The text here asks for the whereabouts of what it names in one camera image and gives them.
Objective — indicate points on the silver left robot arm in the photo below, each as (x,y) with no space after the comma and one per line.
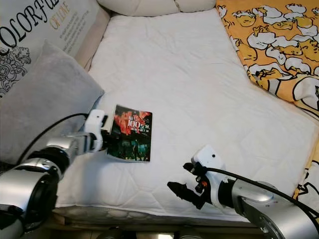
(30,189)

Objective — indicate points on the yellow cartoon egg duvet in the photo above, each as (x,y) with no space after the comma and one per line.
(274,45)

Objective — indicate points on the grey plush pillow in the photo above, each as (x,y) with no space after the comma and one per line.
(45,99)

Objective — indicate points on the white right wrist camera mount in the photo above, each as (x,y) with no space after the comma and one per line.
(208,158)

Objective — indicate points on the dark red-green cover book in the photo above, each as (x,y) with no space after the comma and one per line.
(133,132)

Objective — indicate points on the white quilted mattress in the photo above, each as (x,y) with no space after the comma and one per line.
(194,89)

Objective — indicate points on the printed lettering padded headboard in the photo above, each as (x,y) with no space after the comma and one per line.
(30,25)

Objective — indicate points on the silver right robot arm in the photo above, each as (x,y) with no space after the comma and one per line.
(269,204)

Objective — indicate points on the beige bed base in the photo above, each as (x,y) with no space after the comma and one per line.
(129,218)

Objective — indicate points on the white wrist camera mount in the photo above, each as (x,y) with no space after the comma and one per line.
(208,158)
(94,124)

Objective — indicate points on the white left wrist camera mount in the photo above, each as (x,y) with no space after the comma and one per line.
(94,124)

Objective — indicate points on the cream knotted bolster pillow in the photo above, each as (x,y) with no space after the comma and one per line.
(139,5)

